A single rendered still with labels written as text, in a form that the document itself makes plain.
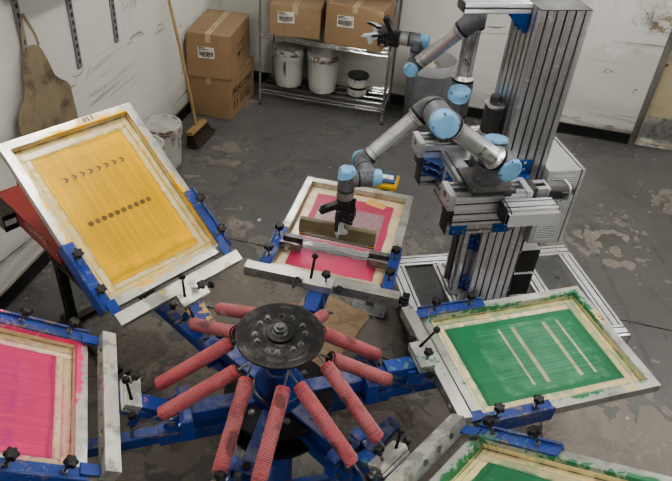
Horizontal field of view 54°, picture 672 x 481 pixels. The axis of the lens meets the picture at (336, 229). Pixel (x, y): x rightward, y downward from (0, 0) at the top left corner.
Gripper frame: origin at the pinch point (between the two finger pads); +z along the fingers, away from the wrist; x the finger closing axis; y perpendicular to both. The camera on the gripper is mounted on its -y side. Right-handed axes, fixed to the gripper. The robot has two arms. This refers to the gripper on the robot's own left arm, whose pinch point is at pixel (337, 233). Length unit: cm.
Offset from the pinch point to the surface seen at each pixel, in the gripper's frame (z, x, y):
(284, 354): -22, -96, 4
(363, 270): 13.7, -6.0, 14.9
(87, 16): -26, 138, -200
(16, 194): -2, -21, -148
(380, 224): 13.7, 31.5, 16.0
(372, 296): 6.6, -29.5, 22.9
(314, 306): 4.9, -44.3, 1.4
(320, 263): 13.6, -7.3, -5.2
